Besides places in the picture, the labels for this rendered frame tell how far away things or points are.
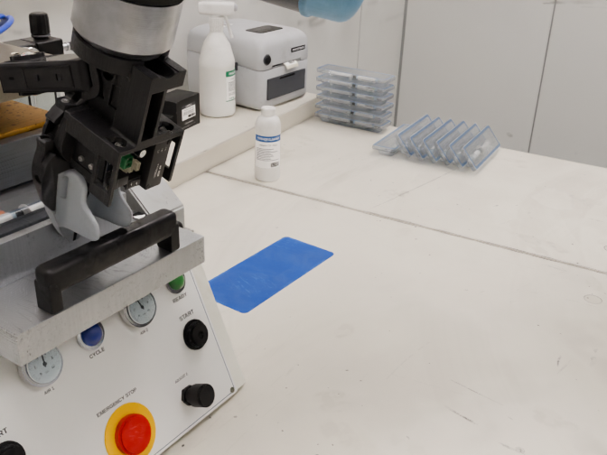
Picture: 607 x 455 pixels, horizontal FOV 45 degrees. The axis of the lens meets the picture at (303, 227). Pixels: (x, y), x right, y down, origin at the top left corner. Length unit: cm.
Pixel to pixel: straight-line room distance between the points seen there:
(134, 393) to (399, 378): 33
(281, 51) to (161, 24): 122
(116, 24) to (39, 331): 25
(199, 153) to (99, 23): 95
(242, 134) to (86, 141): 102
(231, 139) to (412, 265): 56
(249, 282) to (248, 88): 73
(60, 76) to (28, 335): 20
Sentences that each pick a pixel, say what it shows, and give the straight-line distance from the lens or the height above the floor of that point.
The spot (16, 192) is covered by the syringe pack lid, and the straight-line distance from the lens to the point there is 78.
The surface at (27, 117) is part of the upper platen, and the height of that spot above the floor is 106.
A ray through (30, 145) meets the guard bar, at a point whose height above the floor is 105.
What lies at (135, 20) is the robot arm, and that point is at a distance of 53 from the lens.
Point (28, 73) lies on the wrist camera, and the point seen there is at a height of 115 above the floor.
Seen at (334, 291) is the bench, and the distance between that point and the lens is 108.
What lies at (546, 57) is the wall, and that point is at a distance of 308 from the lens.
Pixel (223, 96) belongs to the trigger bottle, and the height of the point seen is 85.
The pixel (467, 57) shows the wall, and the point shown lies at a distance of 316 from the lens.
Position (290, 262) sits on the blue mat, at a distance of 115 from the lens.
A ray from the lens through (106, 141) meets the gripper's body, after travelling 57.
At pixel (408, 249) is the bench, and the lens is 121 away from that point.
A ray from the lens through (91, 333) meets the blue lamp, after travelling 73.
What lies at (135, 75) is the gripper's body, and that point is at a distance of 55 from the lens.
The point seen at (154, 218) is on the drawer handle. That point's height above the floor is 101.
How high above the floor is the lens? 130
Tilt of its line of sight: 26 degrees down
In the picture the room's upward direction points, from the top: 2 degrees clockwise
